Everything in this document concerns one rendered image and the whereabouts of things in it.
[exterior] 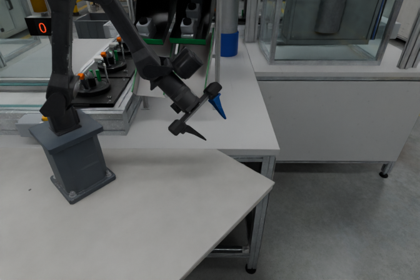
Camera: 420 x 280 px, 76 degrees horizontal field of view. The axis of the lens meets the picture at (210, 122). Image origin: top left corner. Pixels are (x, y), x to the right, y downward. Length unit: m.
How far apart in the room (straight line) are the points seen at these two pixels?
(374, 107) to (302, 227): 0.89
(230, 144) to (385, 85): 1.21
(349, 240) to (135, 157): 1.41
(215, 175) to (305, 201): 1.25
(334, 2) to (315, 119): 0.70
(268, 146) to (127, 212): 0.53
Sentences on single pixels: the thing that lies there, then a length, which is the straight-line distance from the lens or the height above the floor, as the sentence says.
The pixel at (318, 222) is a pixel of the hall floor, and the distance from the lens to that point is 1.97.
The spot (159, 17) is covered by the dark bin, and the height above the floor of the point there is 1.25.
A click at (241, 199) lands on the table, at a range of 0.82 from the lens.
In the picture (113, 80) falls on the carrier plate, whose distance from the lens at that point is 1.31.
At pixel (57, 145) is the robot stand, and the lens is 0.77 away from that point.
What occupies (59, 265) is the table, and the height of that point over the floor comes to 0.86.
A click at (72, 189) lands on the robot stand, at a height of 0.89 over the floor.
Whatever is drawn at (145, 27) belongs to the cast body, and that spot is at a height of 1.25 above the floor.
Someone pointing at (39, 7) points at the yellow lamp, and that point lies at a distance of 1.33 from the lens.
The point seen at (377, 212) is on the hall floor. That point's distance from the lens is 2.19.
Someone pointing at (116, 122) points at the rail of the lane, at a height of 0.92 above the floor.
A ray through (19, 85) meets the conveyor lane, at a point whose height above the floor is 0.95.
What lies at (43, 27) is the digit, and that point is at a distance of 1.34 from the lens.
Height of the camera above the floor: 1.47
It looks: 33 degrees down
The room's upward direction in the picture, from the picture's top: straight up
